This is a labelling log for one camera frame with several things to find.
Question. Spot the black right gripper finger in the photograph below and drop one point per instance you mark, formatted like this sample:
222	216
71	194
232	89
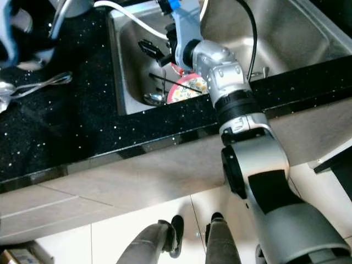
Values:
154	50

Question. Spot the red and white bowl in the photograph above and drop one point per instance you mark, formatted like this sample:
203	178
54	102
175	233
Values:
179	70

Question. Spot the black chopstick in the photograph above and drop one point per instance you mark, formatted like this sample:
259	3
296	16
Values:
168	80

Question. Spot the pink rimmed floral plate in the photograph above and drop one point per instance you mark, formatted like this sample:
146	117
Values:
184	91

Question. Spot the metal spoon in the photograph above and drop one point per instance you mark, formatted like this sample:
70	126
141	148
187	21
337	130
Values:
6	89
4	104
154	99

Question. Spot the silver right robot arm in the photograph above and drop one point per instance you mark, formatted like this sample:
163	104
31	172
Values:
280	165

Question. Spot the grey cylindrical container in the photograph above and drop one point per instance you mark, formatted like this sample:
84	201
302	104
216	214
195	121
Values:
77	6

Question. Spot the grey cabinet door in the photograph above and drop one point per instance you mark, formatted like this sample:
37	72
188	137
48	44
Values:
132	165

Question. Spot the stainless steel sink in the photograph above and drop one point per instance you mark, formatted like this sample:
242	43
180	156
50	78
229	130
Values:
297	33

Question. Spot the grey robot left leg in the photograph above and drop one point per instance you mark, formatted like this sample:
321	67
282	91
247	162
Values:
148	245

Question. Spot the grey robot leg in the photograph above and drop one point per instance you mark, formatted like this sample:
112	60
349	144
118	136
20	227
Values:
223	242
148	245

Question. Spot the grey robot right leg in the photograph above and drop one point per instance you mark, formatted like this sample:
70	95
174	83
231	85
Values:
223	242

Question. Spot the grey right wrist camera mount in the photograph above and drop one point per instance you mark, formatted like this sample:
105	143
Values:
190	27

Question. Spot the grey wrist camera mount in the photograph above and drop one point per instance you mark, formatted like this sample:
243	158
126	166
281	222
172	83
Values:
8	33
190	27

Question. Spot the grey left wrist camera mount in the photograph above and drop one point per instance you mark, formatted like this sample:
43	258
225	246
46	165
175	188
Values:
8	33

